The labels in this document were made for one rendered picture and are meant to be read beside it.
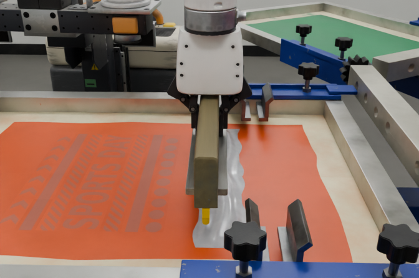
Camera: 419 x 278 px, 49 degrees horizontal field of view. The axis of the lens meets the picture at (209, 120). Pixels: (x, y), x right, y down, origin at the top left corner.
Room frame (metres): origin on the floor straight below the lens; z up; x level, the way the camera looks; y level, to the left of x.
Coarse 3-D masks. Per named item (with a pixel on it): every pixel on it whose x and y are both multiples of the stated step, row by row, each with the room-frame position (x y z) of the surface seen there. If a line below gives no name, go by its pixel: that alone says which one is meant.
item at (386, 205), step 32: (0, 96) 0.93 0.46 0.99; (32, 96) 0.93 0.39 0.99; (64, 96) 0.93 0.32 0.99; (96, 96) 0.93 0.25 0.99; (128, 96) 0.93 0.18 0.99; (160, 96) 0.93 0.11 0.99; (352, 128) 0.77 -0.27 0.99; (352, 160) 0.67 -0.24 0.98; (384, 192) 0.56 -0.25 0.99; (416, 224) 0.48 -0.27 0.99
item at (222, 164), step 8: (192, 136) 0.65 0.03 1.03; (224, 136) 0.65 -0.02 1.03; (192, 144) 0.63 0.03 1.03; (224, 144) 0.63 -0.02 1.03; (192, 152) 0.60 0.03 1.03; (224, 152) 0.60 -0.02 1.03; (192, 160) 0.58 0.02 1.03; (224, 160) 0.58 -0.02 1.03; (192, 168) 0.56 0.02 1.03; (224, 168) 0.56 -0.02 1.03; (192, 176) 0.53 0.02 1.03; (224, 176) 0.54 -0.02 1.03; (192, 184) 0.52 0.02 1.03; (224, 184) 0.52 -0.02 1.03; (192, 192) 0.51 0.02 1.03; (224, 192) 0.51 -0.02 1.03
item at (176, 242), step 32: (0, 192) 0.61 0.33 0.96; (256, 192) 0.61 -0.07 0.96; (288, 192) 0.61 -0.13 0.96; (320, 192) 0.61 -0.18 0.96; (192, 224) 0.53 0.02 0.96; (320, 224) 0.53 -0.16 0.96; (32, 256) 0.46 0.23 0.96; (64, 256) 0.46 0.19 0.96; (96, 256) 0.46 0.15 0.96; (128, 256) 0.46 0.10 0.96; (160, 256) 0.46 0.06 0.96; (192, 256) 0.46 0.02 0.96; (224, 256) 0.46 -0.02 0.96; (320, 256) 0.46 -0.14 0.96
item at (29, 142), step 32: (32, 128) 0.84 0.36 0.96; (64, 128) 0.84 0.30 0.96; (96, 128) 0.84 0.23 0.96; (128, 128) 0.84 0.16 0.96; (160, 128) 0.84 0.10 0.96; (192, 128) 0.84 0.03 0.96; (256, 128) 0.84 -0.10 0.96; (288, 128) 0.84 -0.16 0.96; (0, 160) 0.71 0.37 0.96; (32, 160) 0.71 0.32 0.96; (256, 160) 0.71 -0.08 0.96; (288, 160) 0.71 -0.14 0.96
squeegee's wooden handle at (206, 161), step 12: (204, 96) 0.66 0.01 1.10; (216, 96) 0.66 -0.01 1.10; (204, 108) 0.61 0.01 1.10; (216, 108) 0.62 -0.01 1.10; (204, 120) 0.58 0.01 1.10; (216, 120) 0.58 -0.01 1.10; (204, 132) 0.54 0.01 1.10; (216, 132) 0.54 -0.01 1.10; (204, 144) 0.51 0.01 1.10; (216, 144) 0.51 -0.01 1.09; (204, 156) 0.48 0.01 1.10; (216, 156) 0.48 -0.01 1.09; (204, 168) 0.48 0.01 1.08; (216, 168) 0.48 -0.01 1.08; (204, 180) 0.48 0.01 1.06; (216, 180) 0.48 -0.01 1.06; (204, 192) 0.48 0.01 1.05; (216, 192) 0.48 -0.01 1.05; (204, 204) 0.48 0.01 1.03; (216, 204) 0.48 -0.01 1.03
